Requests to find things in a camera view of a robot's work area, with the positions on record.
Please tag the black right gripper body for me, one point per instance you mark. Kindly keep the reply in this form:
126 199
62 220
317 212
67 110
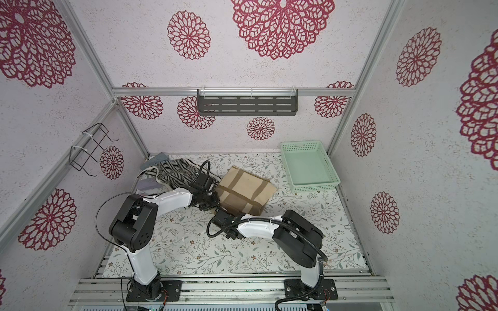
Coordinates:
224 214

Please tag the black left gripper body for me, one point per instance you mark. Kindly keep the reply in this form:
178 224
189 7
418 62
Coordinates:
209 201

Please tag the brown checked scarf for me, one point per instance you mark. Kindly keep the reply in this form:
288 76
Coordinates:
240 191

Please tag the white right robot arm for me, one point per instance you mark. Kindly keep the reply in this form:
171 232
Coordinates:
299 239

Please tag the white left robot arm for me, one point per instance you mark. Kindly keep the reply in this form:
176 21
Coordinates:
133 227

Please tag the black white zigzag scarf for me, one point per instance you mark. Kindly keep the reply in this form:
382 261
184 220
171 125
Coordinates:
173 173

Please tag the mint green plastic basket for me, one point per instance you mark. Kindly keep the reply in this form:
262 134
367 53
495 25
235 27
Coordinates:
308 166

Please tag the floral table mat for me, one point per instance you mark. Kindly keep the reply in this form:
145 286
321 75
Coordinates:
180 246

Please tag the lilac pencil case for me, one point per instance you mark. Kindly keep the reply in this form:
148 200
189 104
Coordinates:
150 187

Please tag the grey blue eraser block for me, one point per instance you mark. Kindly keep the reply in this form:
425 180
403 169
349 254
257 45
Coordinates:
154 160

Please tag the grey metal wall shelf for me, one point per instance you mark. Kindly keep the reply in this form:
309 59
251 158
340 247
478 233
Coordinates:
211 104

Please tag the black wire wall rack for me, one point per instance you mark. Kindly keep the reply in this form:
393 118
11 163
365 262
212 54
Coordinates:
79 156

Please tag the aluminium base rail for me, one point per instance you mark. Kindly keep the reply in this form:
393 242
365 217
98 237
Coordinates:
344 291

